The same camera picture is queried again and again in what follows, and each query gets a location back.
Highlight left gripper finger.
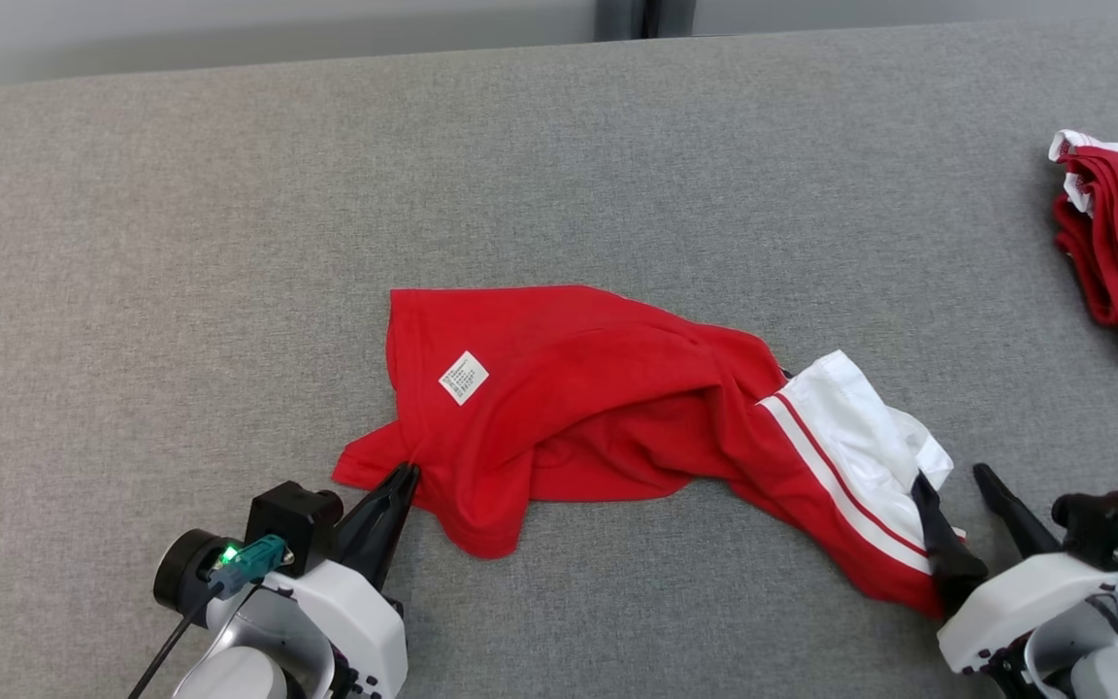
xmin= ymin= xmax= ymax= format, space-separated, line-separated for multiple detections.
xmin=331 ymin=466 xmax=409 ymax=576
xmin=365 ymin=464 xmax=421 ymax=590

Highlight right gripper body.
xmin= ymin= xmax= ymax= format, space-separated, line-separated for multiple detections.
xmin=937 ymin=551 xmax=1118 ymax=676

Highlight red shirt white sleeves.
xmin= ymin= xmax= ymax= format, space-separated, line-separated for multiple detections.
xmin=331 ymin=284 xmax=968 ymax=619

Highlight black camera cable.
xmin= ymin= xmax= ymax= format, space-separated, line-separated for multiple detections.
xmin=127 ymin=581 xmax=228 ymax=699

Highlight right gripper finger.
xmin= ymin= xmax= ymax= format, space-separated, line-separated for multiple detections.
xmin=971 ymin=462 xmax=1063 ymax=562
xmin=910 ymin=472 xmax=990 ymax=616

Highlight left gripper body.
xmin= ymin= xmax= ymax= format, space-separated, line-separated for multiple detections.
xmin=153 ymin=532 xmax=410 ymax=699

